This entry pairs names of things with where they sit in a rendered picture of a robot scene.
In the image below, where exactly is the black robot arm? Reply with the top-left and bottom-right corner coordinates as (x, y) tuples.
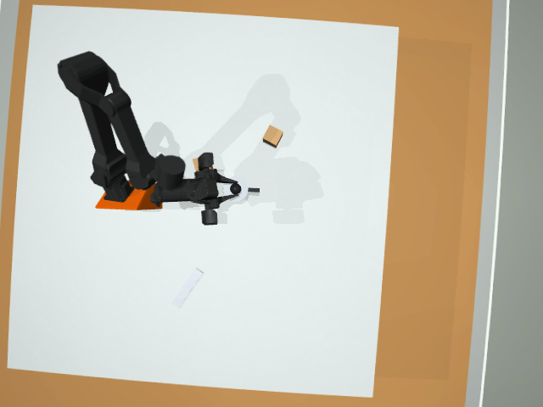
(58, 51), (219, 207)

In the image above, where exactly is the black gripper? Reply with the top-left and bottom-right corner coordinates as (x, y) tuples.
(181, 152), (239, 226)

